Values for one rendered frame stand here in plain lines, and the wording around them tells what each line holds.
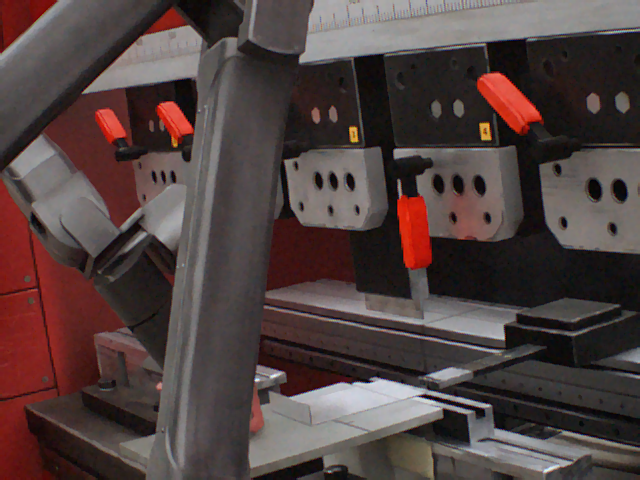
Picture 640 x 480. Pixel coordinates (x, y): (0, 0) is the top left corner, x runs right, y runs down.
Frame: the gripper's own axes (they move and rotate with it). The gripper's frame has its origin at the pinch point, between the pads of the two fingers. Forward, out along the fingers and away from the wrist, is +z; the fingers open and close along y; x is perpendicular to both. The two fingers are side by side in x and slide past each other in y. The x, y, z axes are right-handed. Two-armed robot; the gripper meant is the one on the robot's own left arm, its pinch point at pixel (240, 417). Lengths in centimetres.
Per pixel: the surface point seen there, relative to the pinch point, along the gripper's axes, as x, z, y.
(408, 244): -16.6, -8.5, -17.3
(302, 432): -2.5, 3.4, -4.7
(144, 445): 8.1, -2.9, 4.9
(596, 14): -29, -21, -40
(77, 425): 3, 14, 64
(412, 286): -19.8, 0.4, -6.3
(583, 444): -134, 194, 197
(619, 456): -132, 193, 177
